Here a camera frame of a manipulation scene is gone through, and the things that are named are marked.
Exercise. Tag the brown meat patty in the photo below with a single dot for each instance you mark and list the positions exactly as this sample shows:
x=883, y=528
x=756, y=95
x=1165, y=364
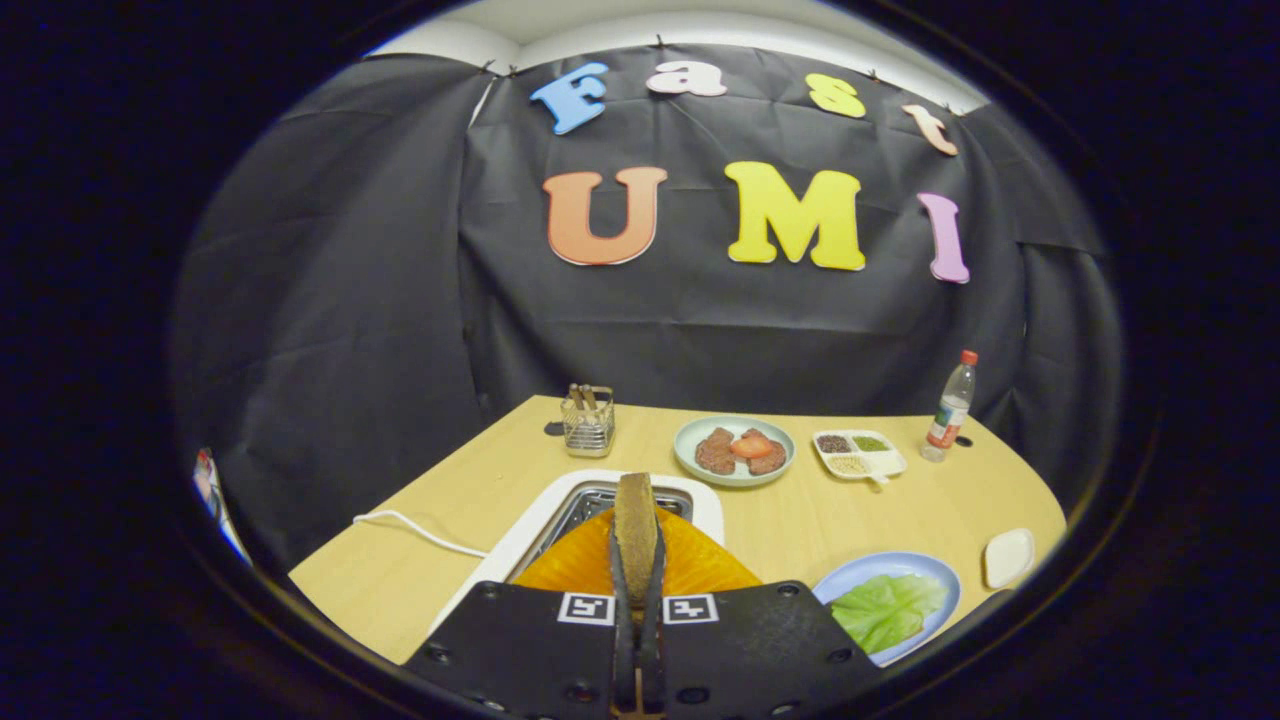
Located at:
x=770, y=460
x=715, y=453

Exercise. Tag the light blue plate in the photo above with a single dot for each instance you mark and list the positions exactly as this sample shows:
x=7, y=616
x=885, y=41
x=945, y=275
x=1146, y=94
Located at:
x=850, y=575

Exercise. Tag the white divided condiment tray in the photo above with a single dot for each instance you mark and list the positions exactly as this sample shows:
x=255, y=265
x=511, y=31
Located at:
x=887, y=463

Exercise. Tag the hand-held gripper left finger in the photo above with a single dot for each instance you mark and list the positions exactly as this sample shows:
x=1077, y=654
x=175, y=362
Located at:
x=622, y=640

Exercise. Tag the white toaster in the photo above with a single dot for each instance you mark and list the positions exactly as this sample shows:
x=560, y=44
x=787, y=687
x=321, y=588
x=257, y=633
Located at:
x=540, y=510

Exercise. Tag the clear red-capped water bottle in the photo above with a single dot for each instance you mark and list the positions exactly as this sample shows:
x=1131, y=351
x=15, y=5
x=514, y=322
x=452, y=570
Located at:
x=947, y=415

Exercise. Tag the toasted brown bread slice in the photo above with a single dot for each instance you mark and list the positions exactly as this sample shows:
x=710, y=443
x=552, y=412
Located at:
x=636, y=530

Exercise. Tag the black backdrop cloth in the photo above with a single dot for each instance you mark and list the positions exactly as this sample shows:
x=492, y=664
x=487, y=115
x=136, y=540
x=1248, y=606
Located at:
x=350, y=300

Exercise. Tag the red tomato slice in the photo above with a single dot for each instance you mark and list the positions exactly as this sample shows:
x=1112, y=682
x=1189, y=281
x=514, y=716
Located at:
x=751, y=446

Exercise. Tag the white rectangular plate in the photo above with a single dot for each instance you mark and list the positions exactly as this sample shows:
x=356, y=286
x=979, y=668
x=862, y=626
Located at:
x=1008, y=558

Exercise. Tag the pale green round plate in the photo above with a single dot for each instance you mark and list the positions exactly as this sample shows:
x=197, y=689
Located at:
x=735, y=479

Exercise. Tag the green lettuce leaf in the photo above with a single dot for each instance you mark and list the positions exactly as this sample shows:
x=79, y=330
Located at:
x=885, y=610

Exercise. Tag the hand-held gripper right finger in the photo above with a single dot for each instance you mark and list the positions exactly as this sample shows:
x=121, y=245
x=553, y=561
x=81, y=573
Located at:
x=653, y=640

